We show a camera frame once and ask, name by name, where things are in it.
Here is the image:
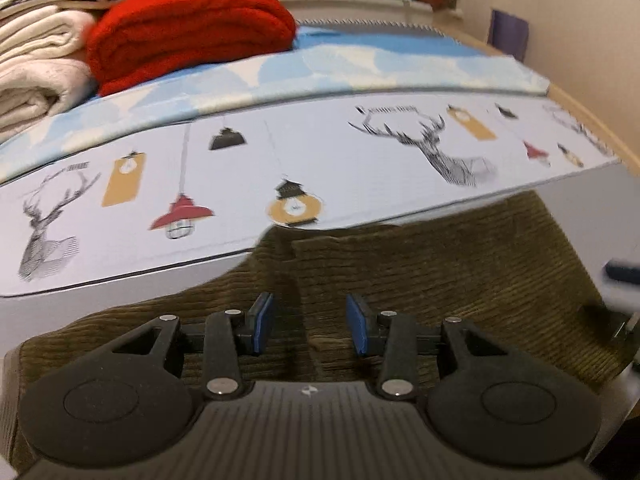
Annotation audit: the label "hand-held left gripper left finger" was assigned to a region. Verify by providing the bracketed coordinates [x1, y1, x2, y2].
[107, 291, 276, 402]

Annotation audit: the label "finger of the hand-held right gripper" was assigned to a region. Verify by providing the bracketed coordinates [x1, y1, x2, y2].
[581, 304, 632, 348]
[604, 258, 640, 284]

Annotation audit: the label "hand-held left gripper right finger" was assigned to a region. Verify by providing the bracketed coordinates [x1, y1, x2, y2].
[346, 294, 507, 402]

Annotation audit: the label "olive corduroy pants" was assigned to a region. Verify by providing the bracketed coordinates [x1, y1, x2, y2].
[0, 191, 637, 480]

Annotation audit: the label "white deer and lamp bedsheet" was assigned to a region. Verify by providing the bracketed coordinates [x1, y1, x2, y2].
[0, 89, 623, 331]

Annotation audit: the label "blue cloud print blanket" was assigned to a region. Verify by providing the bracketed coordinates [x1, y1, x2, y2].
[0, 24, 550, 183]

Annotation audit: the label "grey stitched-edge bed cover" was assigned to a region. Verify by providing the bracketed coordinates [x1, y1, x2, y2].
[294, 16, 453, 40]

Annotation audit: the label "folded red towel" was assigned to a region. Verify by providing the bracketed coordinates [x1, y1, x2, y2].
[85, 0, 300, 98]

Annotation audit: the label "cream folded blanket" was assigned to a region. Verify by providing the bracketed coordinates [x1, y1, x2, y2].
[0, 4, 98, 147]

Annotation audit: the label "wooden bed frame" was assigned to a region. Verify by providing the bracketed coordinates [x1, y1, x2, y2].
[450, 30, 640, 178]

